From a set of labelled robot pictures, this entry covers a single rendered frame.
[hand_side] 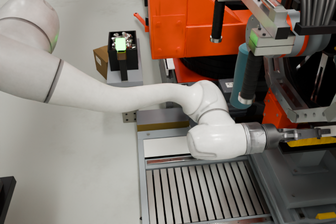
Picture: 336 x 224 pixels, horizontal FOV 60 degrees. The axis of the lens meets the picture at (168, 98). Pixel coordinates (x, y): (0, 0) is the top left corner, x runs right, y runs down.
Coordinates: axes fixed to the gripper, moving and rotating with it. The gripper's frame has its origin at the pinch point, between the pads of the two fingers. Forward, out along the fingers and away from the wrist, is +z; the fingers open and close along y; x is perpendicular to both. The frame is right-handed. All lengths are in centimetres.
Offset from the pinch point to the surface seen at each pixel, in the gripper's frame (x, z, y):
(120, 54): 38, -61, -43
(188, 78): 32, -25, -84
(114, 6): 141, -75, -231
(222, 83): 23, -15, -53
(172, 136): -1, -38, -79
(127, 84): 27, -60, -55
